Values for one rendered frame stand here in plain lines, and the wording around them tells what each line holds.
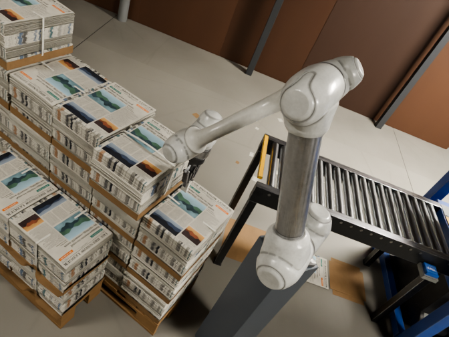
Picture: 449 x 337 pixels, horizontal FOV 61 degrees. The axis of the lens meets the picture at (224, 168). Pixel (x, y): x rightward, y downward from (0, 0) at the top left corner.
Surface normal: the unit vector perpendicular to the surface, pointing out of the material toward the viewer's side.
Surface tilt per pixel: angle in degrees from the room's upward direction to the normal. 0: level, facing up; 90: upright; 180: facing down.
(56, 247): 1
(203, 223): 1
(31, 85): 1
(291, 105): 84
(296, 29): 90
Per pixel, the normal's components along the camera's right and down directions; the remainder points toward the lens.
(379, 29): -0.17, 0.62
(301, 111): -0.58, 0.26
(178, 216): 0.33, -0.71
